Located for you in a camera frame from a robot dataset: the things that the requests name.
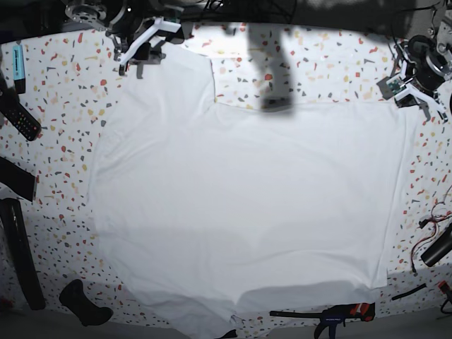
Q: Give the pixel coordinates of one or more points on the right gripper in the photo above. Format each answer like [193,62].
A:
[159,24]

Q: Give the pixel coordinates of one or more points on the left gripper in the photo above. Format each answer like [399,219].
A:
[406,94]

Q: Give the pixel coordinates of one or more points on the white T-shirt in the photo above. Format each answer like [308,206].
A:
[207,211]

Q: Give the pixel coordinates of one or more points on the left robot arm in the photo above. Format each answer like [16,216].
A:
[422,64]

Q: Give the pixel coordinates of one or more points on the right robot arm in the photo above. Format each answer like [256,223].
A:
[131,25]

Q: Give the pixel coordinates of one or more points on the blue highlighter marker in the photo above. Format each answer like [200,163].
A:
[19,69]

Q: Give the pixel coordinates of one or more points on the black remote control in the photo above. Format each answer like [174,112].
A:
[19,116]

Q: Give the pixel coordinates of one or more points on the black cylinder flashlight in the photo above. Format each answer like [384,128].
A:
[438,249]

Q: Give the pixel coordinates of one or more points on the black flat box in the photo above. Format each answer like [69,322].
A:
[18,180]

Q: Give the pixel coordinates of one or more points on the black curved stand leg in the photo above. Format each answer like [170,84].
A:
[18,245]

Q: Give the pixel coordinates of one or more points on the black bar clamp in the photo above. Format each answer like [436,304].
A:
[332,317]

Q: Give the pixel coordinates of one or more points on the black game controller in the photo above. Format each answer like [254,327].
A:
[74,298]

